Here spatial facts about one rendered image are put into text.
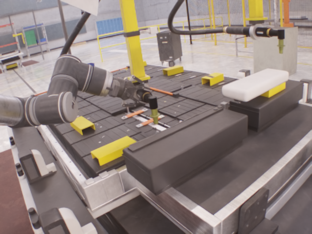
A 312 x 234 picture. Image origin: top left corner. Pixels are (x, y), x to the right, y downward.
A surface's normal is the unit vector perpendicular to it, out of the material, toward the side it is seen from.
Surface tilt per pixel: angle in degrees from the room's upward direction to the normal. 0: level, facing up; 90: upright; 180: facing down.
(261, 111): 90
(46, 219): 0
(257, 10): 90
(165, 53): 90
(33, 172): 90
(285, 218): 0
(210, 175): 0
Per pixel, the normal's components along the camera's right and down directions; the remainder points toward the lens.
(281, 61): -0.81, 0.33
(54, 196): -0.14, -0.91
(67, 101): 0.96, -0.14
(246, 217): 0.57, 0.25
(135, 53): 0.33, 0.33
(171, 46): -0.43, 0.41
